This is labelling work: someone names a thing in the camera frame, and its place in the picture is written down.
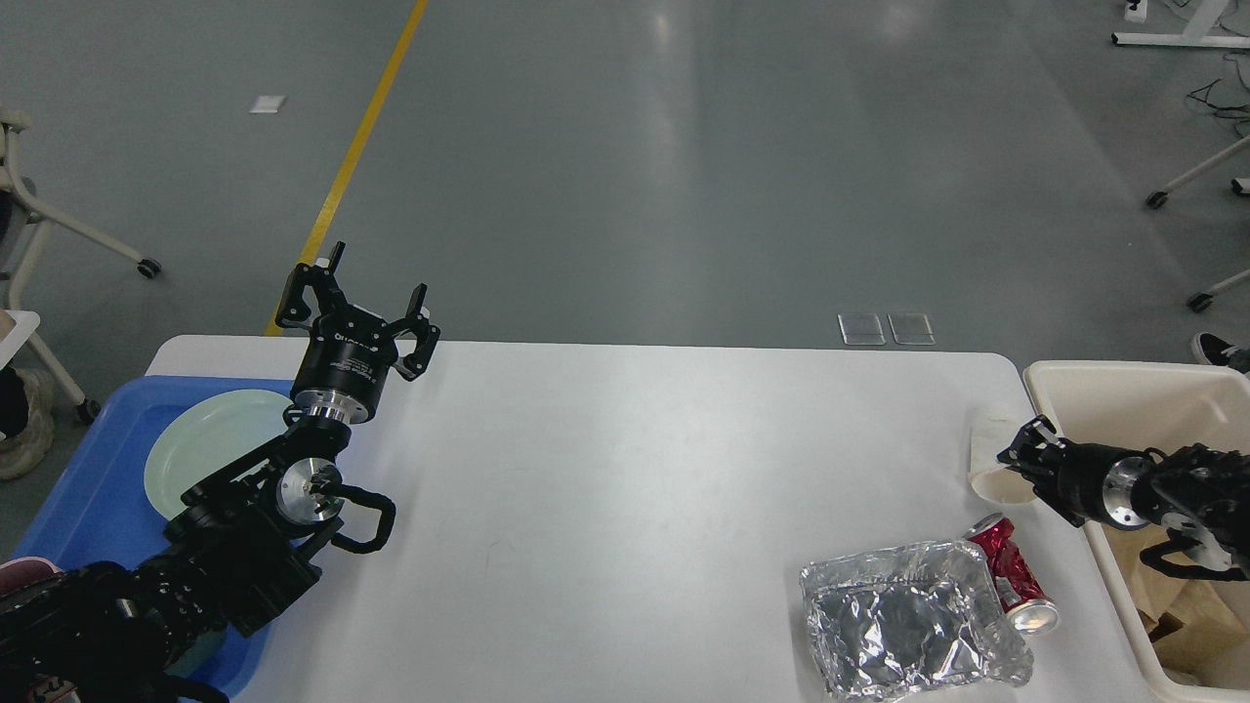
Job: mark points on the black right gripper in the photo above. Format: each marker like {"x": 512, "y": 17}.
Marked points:
{"x": 1081, "y": 481}

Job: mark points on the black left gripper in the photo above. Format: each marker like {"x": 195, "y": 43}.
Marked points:
{"x": 339, "y": 372}

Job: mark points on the white paper cup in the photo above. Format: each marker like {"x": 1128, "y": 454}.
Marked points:
{"x": 993, "y": 428}

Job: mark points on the red snack wrapper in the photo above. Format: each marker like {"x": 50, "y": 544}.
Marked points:
{"x": 1025, "y": 604}

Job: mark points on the light green plate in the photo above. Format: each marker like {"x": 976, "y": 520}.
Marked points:
{"x": 206, "y": 437}

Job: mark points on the aluminium foil tray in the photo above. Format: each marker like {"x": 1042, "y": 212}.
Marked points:
{"x": 893, "y": 622}

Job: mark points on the brown paper bag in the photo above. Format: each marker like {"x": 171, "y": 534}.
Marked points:
{"x": 1196, "y": 628}

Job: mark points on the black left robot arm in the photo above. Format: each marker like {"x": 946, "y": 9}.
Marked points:
{"x": 241, "y": 551}

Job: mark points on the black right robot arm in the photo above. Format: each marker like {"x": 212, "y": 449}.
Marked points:
{"x": 1198, "y": 495}

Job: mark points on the small clear floor plate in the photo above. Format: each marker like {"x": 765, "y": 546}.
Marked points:
{"x": 861, "y": 330}

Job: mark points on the beige plastic bin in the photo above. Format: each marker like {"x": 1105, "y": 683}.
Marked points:
{"x": 1136, "y": 405}

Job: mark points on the blue plastic tray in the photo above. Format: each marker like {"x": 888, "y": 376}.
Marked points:
{"x": 98, "y": 510}

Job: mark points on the white sack on floor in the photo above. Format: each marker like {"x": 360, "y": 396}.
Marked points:
{"x": 27, "y": 427}

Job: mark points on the white rolling chair left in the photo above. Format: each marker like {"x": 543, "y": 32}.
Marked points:
{"x": 45, "y": 214}

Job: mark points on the pink mug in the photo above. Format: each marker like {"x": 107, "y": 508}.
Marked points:
{"x": 21, "y": 572}

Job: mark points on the white table base far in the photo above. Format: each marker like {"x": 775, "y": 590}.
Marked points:
{"x": 1181, "y": 25}

